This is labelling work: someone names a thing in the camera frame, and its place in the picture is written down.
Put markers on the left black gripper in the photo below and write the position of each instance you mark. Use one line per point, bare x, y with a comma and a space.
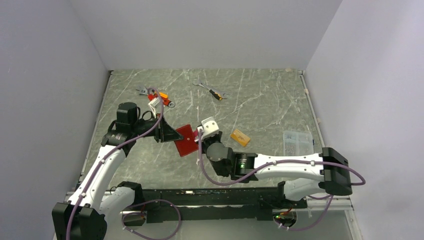
163, 132

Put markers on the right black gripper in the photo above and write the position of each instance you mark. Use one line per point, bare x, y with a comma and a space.
205, 140

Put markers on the red leather card holder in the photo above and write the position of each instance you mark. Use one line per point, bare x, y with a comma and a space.
187, 144

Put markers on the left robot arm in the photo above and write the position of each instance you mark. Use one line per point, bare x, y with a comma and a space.
87, 214

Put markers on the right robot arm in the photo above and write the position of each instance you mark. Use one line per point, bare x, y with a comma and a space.
325, 172

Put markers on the orange gold card stack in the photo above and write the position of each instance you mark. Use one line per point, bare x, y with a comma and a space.
240, 137

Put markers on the clear plastic parts box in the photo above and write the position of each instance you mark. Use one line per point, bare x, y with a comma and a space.
297, 143

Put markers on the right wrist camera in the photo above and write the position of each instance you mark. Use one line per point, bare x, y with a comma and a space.
208, 127

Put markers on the black yellow handled wrench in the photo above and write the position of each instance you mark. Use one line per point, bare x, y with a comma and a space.
218, 95

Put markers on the black aluminium base frame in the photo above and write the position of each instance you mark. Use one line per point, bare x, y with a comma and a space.
258, 203

